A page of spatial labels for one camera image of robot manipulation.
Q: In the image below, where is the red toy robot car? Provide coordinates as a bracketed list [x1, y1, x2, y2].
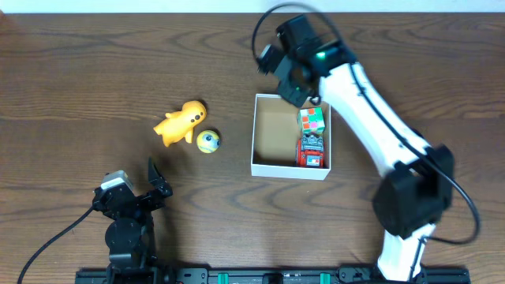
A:
[296, 134, 324, 168]

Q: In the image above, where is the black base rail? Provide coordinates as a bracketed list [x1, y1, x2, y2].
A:
[74, 267, 472, 284]

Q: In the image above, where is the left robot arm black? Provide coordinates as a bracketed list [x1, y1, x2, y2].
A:
[92, 159, 173, 270]

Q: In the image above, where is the yellow minion ball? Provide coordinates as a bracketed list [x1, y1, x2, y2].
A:
[196, 130, 220, 154]

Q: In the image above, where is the white cardboard box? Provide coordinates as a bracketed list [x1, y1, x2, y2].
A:
[250, 94, 331, 181]

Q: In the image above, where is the orange duck-like toy figure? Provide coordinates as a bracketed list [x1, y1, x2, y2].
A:
[153, 100, 207, 148]

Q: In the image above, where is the rubik's cube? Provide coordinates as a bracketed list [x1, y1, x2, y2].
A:
[297, 107, 325, 135]

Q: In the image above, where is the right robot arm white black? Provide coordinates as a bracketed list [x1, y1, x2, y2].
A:
[256, 15, 455, 282]

